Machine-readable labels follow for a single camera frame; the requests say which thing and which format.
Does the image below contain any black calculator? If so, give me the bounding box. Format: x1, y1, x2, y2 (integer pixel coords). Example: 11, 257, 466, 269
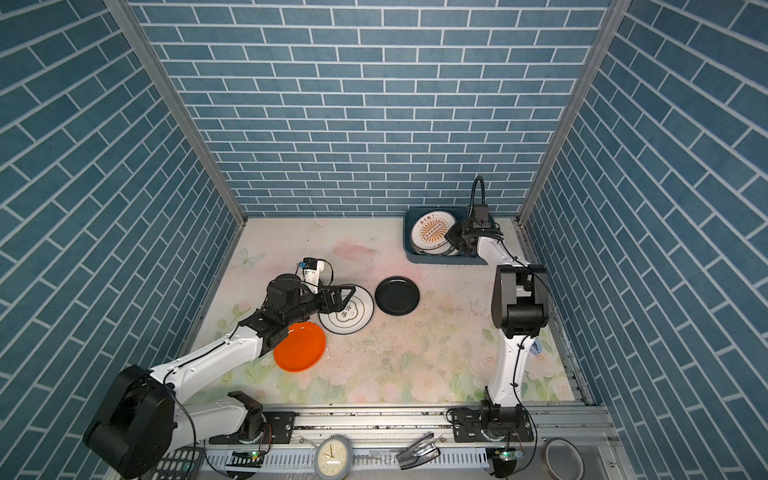
140, 446, 203, 480

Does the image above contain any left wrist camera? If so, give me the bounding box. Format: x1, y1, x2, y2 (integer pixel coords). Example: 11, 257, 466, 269
295, 257, 335, 294

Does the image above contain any green rim lettered plate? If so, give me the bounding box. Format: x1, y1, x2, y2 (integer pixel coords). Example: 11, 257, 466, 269
413, 241, 460, 256

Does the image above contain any black stapler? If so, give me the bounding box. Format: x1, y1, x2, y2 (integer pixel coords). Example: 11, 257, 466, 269
396, 433, 441, 470

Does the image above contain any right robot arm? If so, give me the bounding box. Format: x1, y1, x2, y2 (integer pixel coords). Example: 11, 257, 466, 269
446, 201, 550, 442

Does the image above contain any aluminium rail base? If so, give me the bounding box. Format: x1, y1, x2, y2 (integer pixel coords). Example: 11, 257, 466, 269
187, 405, 620, 479

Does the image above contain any orange sunburst plate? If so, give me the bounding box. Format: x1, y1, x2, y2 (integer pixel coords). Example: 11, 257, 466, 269
412, 210, 457, 248

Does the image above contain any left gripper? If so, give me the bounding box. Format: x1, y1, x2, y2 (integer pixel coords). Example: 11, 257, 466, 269
282, 283, 355, 328

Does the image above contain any blue stapler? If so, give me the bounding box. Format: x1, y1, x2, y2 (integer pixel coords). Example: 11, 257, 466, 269
530, 337, 543, 355

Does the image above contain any black plate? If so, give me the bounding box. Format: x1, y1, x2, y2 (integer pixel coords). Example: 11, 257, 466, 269
374, 276, 420, 316

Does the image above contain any teal plastic bin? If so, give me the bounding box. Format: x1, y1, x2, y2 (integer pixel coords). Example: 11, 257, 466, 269
402, 206, 487, 266

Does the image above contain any white analog clock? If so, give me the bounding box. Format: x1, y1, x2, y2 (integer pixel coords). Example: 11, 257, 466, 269
314, 436, 353, 480

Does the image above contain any white plate flower outline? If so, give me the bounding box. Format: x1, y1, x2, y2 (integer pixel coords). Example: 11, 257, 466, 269
318, 285, 375, 335

